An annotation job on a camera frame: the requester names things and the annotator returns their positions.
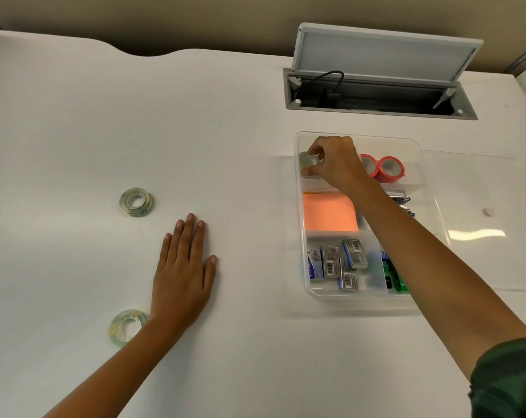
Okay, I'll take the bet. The person's left hand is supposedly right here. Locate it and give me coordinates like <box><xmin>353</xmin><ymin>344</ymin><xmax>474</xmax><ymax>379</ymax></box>
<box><xmin>149</xmin><ymin>213</ymin><xmax>218</xmax><ymax>332</ymax></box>

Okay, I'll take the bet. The person's right hand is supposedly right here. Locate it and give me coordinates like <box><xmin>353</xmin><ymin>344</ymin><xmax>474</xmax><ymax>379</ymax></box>
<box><xmin>301</xmin><ymin>135</ymin><xmax>376</xmax><ymax>201</ymax></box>

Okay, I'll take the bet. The transparent tape roll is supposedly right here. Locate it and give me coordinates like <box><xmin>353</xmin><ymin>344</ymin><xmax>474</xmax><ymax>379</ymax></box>
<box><xmin>298</xmin><ymin>150</ymin><xmax>324</xmax><ymax>178</ymax></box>
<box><xmin>118</xmin><ymin>187</ymin><xmax>154</xmax><ymax>218</ymax></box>
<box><xmin>109</xmin><ymin>308</ymin><xmax>150</xmax><ymax>348</ymax></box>

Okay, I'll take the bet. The clear plastic organizer box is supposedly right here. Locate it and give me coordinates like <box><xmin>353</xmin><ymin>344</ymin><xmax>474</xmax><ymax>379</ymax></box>
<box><xmin>293</xmin><ymin>131</ymin><xmax>451</xmax><ymax>301</ymax></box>

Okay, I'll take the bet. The clear plastic lid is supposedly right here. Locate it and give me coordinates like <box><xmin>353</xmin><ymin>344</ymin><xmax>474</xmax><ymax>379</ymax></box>
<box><xmin>419</xmin><ymin>150</ymin><xmax>526</xmax><ymax>292</ymax></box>

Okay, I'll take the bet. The person's right forearm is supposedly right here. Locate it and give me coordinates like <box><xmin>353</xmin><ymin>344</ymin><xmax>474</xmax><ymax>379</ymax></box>
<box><xmin>353</xmin><ymin>178</ymin><xmax>526</xmax><ymax>379</ymax></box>

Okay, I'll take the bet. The person's left forearm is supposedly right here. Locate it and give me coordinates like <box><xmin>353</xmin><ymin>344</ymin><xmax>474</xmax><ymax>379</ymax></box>
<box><xmin>43</xmin><ymin>315</ymin><xmax>190</xmax><ymax>418</ymax></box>

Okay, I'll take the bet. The red tape roll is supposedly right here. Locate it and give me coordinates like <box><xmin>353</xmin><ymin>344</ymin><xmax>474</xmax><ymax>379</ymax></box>
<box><xmin>377</xmin><ymin>156</ymin><xmax>406</xmax><ymax>184</ymax></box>
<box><xmin>359</xmin><ymin>153</ymin><xmax>380</xmax><ymax>179</ymax></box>

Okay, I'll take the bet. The orange sticky note pad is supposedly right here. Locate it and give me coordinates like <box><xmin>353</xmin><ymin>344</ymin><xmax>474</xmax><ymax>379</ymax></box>
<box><xmin>302</xmin><ymin>191</ymin><xmax>359</xmax><ymax>233</ymax></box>

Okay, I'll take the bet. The pile of coloured pencil sharpeners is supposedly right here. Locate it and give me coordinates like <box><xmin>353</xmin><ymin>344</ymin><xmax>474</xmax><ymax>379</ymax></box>
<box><xmin>379</xmin><ymin>251</ymin><xmax>410</xmax><ymax>294</ymax></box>

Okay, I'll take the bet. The beige partition panel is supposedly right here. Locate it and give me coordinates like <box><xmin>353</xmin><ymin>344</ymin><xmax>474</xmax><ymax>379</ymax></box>
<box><xmin>0</xmin><ymin>0</ymin><xmax>526</xmax><ymax>74</ymax></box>

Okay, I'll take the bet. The green shirt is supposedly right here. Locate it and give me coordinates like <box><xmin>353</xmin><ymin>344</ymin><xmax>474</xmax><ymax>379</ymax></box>
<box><xmin>468</xmin><ymin>338</ymin><xmax>526</xmax><ymax>418</ymax></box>

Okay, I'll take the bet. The black cable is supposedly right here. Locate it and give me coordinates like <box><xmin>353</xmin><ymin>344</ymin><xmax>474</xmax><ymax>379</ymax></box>
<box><xmin>296</xmin><ymin>70</ymin><xmax>345</xmax><ymax>105</ymax></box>

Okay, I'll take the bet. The grey cable tray flap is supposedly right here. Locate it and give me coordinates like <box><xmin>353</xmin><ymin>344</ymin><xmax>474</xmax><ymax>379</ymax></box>
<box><xmin>291</xmin><ymin>23</ymin><xmax>484</xmax><ymax>85</ymax></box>

